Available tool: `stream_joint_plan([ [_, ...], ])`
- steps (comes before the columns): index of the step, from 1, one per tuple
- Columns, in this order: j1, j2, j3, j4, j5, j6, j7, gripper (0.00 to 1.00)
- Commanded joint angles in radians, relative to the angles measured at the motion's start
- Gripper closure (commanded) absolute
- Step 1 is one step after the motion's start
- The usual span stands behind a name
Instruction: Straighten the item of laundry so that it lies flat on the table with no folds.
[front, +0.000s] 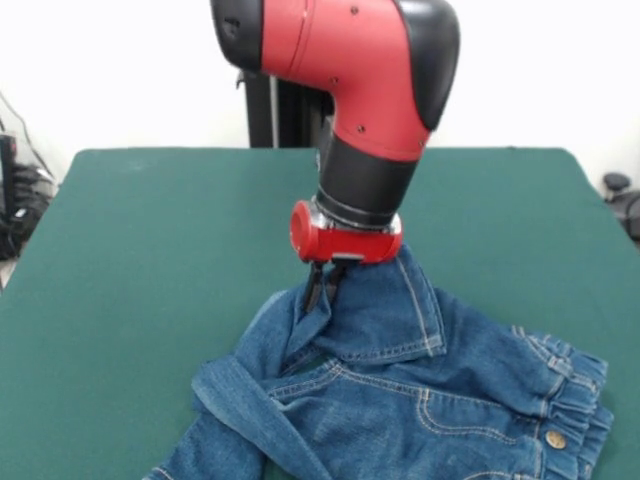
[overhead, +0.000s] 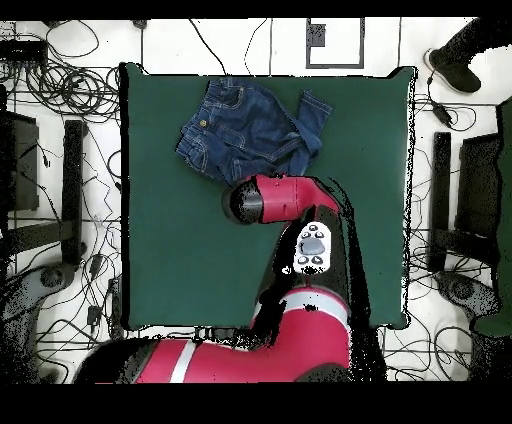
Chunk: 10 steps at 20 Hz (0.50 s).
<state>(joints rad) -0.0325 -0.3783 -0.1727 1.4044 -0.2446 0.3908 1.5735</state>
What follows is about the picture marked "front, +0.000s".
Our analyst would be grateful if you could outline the dark green table cloth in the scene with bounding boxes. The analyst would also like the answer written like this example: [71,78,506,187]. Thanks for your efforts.
[0,146,640,480]

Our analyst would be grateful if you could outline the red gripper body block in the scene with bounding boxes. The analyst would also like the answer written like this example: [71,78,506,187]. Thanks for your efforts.
[289,199,404,265]

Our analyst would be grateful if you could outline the blue denim jeans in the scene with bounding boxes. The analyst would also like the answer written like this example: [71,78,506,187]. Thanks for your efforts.
[144,241,615,480]

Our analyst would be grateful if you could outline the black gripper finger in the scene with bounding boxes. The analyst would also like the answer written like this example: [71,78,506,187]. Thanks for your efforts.
[324,259,347,304]
[302,260,325,314]

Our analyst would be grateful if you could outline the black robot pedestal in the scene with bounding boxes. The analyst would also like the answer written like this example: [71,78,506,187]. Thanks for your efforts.
[237,69,336,150]

